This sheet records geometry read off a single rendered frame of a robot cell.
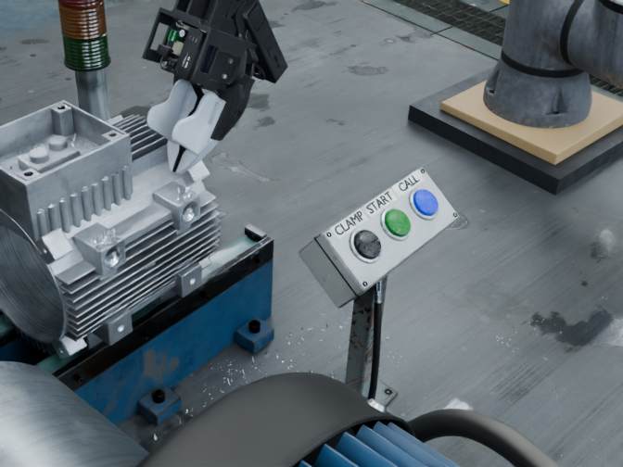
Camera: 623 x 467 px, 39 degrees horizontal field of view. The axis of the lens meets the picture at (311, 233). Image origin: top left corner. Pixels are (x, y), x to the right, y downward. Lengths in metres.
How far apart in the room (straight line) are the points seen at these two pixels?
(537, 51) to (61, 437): 1.14
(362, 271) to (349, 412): 0.54
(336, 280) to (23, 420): 0.37
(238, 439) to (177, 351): 0.77
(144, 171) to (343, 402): 0.63
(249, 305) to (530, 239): 0.47
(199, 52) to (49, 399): 0.37
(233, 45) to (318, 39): 1.06
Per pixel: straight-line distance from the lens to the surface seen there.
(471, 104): 1.61
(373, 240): 0.85
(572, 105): 1.57
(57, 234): 0.83
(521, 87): 1.55
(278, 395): 0.30
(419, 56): 1.88
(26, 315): 0.98
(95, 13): 1.22
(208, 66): 0.84
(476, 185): 1.46
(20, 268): 1.00
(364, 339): 0.98
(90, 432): 0.59
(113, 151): 0.86
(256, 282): 1.09
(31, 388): 0.61
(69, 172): 0.83
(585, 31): 1.44
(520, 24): 1.53
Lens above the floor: 1.58
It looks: 37 degrees down
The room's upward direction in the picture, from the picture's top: 4 degrees clockwise
